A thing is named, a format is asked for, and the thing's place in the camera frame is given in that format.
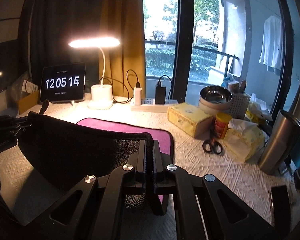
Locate white hanging shirt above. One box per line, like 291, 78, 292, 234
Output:
259, 16, 283, 76

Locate mustard yellow curtain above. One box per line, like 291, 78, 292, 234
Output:
99, 0, 146, 97

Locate stainless steel tumbler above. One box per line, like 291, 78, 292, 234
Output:
258, 110, 300, 175

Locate white ceramic bowl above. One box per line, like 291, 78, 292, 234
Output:
198, 100, 230, 115

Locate yellow tissue box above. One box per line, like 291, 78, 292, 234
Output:
167, 102, 214, 138

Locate grey microfibre towel black trim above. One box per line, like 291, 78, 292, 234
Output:
18, 112, 168, 215

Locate white desk lamp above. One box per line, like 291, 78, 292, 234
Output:
68, 36, 120, 109

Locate white power strip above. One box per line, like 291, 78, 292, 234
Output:
130, 99, 178, 113

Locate tablet showing clock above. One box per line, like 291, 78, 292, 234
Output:
40, 63, 85, 102

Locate stainless steel bowl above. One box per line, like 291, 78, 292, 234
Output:
199, 86, 233, 111

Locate cardboard box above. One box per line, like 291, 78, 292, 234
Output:
17, 90, 40, 114

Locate magenta towel black trim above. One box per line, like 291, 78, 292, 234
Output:
77, 118, 174, 172

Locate black handled scissors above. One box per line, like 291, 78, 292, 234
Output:
202, 125, 223, 155

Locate white usb charger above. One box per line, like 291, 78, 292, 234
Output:
133, 81, 142, 106

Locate yellow lidded jar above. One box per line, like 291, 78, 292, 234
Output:
213, 112, 232, 139

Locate white perforated basket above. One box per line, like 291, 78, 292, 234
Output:
227, 93, 251, 119

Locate black power adapter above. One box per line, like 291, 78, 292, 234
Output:
155, 81, 166, 105

